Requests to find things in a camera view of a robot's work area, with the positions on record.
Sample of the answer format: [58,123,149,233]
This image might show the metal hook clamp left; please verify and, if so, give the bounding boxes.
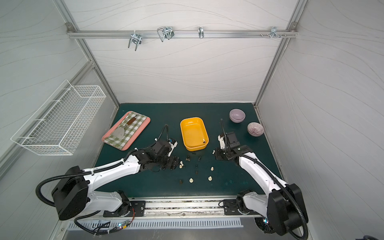
[128,31,142,51]

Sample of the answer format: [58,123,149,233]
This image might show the purple bowl upright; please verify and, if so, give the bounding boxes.
[229,109,246,124]

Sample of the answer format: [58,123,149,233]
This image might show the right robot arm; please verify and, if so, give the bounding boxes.
[214,132,309,240]

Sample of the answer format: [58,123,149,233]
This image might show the purple ribbed bowl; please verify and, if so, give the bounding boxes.
[247,122,265,137]

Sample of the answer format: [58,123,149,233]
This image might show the metal hook clamp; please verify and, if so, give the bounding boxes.
[157,27,175,42]
[128,31,142,51]

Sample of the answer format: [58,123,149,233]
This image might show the black conduit cable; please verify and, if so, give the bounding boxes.
[230,152,309,240]
[35,161,124,208]

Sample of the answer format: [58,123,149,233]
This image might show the right black conduit cable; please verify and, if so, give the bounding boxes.
[230,152,309,240]

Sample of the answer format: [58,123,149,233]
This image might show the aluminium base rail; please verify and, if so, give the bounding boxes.
[59,195,307,221]

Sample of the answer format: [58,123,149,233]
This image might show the left black conduit cable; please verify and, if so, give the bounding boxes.
[35,161,124,208]

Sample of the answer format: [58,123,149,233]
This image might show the metal hook clamp middle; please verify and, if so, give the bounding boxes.
[157,27,175,42]

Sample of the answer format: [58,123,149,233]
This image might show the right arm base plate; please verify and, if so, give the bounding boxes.
[218,198,260,216]

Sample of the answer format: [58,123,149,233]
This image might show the metal spatula wooden handle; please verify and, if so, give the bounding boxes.
[111,115,139,139]

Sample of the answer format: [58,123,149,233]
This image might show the metal bracket right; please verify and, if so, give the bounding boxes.
[260,27,287,39]

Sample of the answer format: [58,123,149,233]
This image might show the pink tray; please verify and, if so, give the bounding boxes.
[101,110,151,151]

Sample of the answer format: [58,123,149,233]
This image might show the green checkered cloth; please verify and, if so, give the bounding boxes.
[104,111,148,150]

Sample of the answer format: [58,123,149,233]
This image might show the aluminium crossbar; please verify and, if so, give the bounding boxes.
[67,29,299,39]

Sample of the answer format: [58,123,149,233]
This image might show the metal ring clamp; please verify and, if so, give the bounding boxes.
[198,27,204,39]

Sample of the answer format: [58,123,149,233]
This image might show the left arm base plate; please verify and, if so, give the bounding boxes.
[103,201,146,218]

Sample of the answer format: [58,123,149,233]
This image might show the white wire basket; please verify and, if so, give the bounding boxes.
[11,80,106,156]

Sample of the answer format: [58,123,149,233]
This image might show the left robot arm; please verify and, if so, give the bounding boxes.
[52,139,180,221]

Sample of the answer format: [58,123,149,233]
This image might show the yellow plastic storage box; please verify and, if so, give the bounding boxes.
[180,117,209,152]

